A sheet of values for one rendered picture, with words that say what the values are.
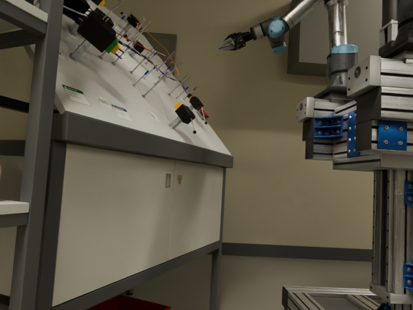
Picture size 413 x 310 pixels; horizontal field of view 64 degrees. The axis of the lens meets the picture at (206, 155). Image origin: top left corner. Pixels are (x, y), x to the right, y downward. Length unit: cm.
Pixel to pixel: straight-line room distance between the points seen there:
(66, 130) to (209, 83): 268
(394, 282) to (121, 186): 101
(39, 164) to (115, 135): 26
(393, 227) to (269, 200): 211
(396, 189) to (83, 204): 106
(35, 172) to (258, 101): 288
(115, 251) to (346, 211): 291
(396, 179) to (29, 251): 118
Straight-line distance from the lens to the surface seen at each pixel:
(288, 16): 177
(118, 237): 107
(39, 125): 77
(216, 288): 191
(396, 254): 140
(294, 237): 350
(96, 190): 96
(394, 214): 139
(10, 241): 96
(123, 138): 98
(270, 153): 339
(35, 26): 80
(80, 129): 86
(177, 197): 136
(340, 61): 167
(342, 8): 194
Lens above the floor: 73
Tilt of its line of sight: 4 degrees up
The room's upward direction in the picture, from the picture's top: 3 degrees clockwise
